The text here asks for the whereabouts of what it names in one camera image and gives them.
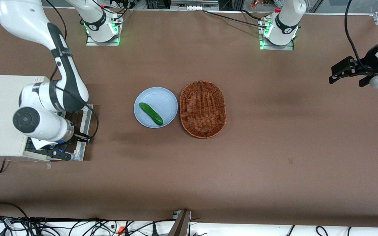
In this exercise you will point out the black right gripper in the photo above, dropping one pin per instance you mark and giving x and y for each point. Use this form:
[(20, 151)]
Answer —
[(77, 137)]

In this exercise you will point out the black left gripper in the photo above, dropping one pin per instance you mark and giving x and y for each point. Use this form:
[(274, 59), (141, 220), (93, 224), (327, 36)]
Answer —
[(369, 62)]

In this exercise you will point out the oven door with glass window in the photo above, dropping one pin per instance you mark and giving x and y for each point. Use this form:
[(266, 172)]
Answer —
[(85, 126)]

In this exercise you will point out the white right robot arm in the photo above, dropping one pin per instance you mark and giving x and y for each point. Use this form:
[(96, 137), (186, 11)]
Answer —
[(67, 85)]

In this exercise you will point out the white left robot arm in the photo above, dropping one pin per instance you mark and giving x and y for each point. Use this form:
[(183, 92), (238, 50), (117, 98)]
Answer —
[(285, 23)]

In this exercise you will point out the white toaster oven body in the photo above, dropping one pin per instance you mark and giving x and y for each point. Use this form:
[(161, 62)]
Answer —
[(2, 101)]

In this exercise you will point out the red sticker on oven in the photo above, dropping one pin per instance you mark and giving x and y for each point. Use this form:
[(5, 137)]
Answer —
[(38, 79)]

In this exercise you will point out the green cucumber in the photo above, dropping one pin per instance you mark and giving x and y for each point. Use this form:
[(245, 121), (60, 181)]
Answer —
[(151, 113)]

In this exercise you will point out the light blue round plate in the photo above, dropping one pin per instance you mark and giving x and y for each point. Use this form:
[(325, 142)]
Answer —
[(162, 101)]

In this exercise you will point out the brown wicker basket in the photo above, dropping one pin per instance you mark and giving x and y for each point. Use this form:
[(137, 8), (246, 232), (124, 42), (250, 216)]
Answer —
[(202, 109)]

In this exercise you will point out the grey power strip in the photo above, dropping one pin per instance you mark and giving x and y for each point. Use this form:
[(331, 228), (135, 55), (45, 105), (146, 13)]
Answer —
[(194, 5)]

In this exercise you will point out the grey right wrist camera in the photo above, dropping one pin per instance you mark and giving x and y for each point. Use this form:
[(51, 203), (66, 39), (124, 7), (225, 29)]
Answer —
[(73, 155)]

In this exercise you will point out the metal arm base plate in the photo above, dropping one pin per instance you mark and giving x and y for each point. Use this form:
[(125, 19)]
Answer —
[(277, 47), (92, 42)]

